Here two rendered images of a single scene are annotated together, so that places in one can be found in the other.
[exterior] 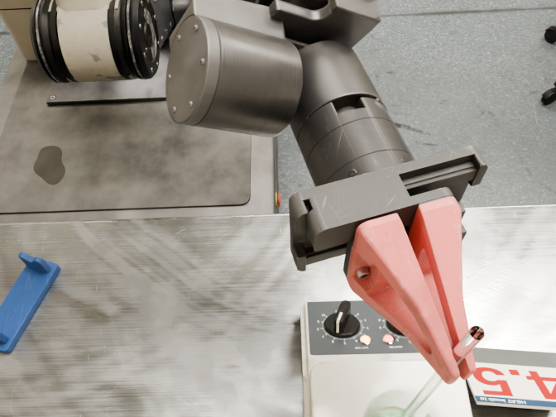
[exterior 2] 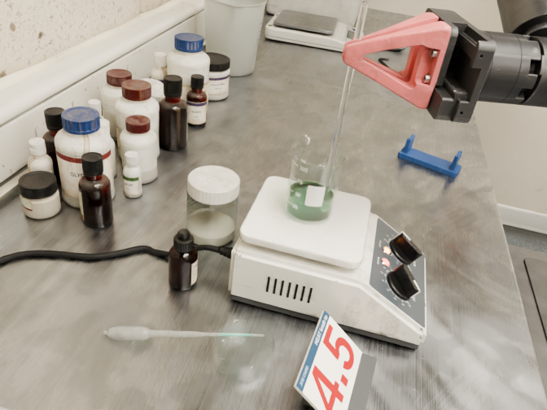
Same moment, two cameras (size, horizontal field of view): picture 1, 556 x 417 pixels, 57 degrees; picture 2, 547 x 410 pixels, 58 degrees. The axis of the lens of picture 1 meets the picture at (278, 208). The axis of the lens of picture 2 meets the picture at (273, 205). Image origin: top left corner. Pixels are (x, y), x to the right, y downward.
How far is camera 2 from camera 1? 51 cm
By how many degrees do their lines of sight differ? 65
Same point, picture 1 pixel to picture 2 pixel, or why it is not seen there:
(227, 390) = not seen: hidden behind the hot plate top
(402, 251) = (415, 20)
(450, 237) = (423, 28)
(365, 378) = (355, 215)
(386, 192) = (452, 19)
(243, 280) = (446, 249)
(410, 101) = not seen: outside the picture
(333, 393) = (348, 201)
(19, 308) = (425, 158)
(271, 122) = (508, 25)
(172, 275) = (450, 218)
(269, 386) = not seen: hidden behind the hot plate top
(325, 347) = (382, 228)
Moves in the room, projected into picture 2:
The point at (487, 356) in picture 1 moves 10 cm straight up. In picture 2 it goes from (364, 375) to (391, 297)
